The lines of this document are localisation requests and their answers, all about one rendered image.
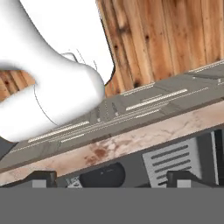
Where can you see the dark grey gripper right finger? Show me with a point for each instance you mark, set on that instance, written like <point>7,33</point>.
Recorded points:
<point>180,176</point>

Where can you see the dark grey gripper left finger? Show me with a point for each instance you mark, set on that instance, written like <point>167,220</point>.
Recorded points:
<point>40,176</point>

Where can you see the black pan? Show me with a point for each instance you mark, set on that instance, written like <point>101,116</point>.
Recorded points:
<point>103,175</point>

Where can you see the pale grey slotted panel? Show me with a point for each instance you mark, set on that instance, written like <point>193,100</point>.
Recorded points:
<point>172,163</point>

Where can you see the small grey white object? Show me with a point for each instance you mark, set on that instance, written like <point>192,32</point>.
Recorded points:
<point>73,182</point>

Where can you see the grey cupboard front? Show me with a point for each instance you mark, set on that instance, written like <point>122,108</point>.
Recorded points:
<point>163,87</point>

